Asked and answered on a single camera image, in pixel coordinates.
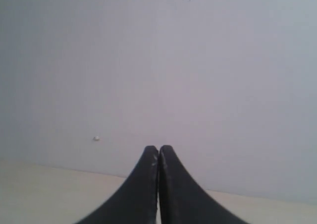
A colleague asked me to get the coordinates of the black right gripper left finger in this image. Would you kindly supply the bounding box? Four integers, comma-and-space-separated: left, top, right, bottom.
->
79, 146, 159, 224

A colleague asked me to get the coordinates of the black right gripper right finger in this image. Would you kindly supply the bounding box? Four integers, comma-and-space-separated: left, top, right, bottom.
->
159, 145, 244, 224

